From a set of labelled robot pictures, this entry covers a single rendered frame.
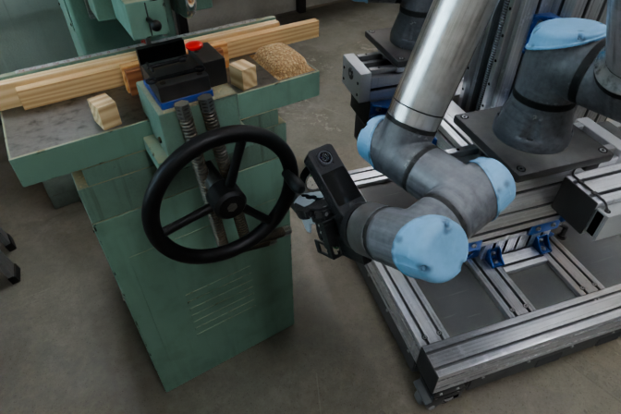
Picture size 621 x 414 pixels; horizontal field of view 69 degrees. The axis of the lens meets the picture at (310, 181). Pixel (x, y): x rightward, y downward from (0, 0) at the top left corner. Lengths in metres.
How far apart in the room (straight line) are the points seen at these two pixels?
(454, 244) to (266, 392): 1.05
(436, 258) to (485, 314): 0.95
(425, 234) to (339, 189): 0.19
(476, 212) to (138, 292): 0.82
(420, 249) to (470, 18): 0.28
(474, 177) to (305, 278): 1.19
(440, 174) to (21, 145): 0.68
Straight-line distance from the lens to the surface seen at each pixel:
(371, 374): 1.52
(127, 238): 1.03
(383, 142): 0.64
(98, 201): 0.96
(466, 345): 1.36
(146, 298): 1.18
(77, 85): 1.00
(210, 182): 0.83
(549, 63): 0.92
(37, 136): 0.92
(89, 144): 0.89
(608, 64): 0.84
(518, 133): 0.98
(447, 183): 0.59
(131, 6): 0.93
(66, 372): 1.69
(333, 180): 0.66
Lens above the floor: 1.35
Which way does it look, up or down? 40 degrees down
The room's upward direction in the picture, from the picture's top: straight up
